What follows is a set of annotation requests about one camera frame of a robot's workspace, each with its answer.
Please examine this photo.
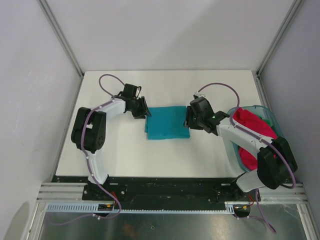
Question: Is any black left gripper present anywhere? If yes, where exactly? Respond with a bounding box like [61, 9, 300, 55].
[129, 96, 151, 119]

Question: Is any teal t-shirt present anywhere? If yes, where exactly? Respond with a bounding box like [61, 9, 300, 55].
[144, 106, 190, 140]

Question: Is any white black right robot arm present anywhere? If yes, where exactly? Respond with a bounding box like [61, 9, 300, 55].
[184, 96, 298, 201]

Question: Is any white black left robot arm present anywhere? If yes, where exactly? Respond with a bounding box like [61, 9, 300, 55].
[71, 83, 151, 200]

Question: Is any magenta red t-shirt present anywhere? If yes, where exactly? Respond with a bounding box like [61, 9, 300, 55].
[233, 107, 278, 172]

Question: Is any clear blue plastic bin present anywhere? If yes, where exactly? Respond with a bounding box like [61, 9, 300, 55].
[223, 105, 284, 172]

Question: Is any green t-shirt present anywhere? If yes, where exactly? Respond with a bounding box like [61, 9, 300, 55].
[263, 119, 273, 127]

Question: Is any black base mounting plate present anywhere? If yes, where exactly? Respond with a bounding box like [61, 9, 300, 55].
[82, 176, 262, 211]

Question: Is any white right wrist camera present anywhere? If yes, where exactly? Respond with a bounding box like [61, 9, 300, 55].
[193, 91, 206, 99]

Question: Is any right aluminium corner post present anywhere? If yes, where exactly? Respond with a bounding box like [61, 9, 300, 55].
[256, 0, 305, 76]

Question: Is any aluminium corner post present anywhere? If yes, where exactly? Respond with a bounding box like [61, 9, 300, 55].
[37, 0, 84, 78]
[256, 0, 305, 76]

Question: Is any white slotted cable duct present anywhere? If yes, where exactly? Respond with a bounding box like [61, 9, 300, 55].
[46, 202, 251, 216]

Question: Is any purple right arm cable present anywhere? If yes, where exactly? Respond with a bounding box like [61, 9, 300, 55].
[197, 82, 297, 234]

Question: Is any aluminium frame rail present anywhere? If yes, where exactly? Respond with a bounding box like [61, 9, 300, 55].
[36, 182, 86, 202]

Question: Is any left aluminium corner post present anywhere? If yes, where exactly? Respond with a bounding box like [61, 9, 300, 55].
[37, 0, 84, 78]

